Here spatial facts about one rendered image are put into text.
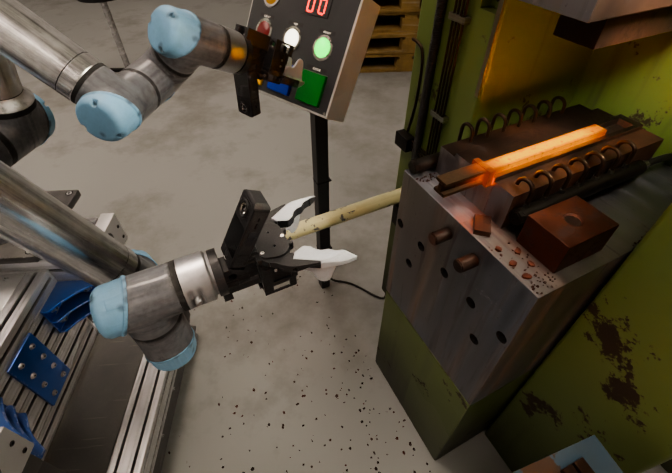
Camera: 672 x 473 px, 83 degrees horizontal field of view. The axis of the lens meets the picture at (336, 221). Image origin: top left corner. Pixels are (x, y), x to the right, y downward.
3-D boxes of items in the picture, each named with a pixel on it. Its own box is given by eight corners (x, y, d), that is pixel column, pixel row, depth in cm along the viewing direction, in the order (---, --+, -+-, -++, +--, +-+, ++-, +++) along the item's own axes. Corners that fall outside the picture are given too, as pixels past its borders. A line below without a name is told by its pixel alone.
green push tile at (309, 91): (316, 108, 92) (326, 76, 90) (293, 99, 95) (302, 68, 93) (320, 109, 94) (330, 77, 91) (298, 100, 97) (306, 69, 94)
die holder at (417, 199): (469, 406, 91) (538, 298, 60) (385, 289, 115) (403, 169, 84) (623, 315, 109) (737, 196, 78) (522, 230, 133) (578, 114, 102)
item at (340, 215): (282, 248, 111) (280, 236, 107) (276, 236, 114) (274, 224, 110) (408, 204, 125) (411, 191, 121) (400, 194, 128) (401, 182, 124)
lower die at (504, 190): (500, 228, 71) (515, 193, 65) (435, 171, 84) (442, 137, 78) (643, 169, 85) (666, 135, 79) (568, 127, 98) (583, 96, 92)
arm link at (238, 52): (225, 74, 67) (197, 62, 71) (245, 79, 71) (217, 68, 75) (235, 29, 65) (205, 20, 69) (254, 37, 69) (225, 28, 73)
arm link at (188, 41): (137, 25, 62) (164, -12, 57) (194, 44, 71) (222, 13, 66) (152, 67, 61) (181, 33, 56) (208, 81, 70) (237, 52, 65)
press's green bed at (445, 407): (434, 461, 123) (469, 406, 91) (374, 361, 148) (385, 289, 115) (556, 384, 141) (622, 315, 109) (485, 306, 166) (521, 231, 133)
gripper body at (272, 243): (284, 251, 65) (214, 276, 61) (279, 214, 59) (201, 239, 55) (302, 283, 60) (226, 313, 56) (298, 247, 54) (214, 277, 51)
